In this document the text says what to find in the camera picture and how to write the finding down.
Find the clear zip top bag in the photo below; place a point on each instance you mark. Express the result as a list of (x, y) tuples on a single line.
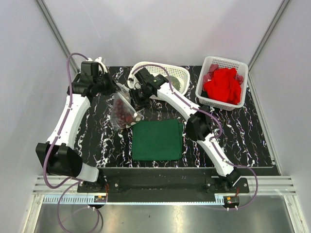
[(124, 94)]

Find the white oval perforated basket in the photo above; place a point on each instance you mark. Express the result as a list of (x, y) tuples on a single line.
[(156, 68)]

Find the red fake grape bunch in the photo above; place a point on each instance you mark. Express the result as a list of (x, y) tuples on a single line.
[(122, 115)]

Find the pink cloth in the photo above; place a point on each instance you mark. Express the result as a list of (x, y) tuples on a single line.
[(232, 72)]

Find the folded green cloth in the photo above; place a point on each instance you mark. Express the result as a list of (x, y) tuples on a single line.
[(157, 140)]

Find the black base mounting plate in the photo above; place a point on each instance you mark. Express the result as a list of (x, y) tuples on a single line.
[(163, 185)]

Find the green fake melon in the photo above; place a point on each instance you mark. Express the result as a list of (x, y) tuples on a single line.
[(175, 83)]

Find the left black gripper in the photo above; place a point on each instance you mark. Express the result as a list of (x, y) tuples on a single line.
[(113, 88)]

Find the white rectangular perforated basket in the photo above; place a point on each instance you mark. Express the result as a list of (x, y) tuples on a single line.
[(242, 69)]

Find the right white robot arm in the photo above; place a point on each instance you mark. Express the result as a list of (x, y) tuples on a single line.
[(201, 126)]

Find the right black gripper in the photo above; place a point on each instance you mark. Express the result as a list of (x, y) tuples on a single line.
[(138, 104)]

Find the red cloth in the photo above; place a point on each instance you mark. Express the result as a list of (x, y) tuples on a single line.
[(223, 88)]

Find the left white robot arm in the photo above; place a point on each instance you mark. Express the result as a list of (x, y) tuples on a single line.
[(57, 155)]

